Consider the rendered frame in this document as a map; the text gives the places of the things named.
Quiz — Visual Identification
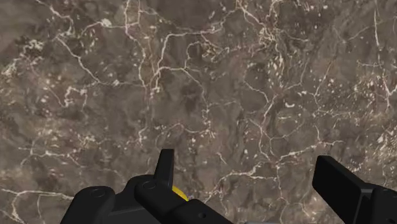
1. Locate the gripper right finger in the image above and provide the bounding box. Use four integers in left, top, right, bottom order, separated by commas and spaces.
312, 155, 397, 224

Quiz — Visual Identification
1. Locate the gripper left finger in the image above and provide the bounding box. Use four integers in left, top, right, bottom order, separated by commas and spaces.
60, 148, 233, 224

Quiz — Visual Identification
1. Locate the yellow round object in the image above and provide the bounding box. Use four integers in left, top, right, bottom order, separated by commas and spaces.
172, 185, 190, 202

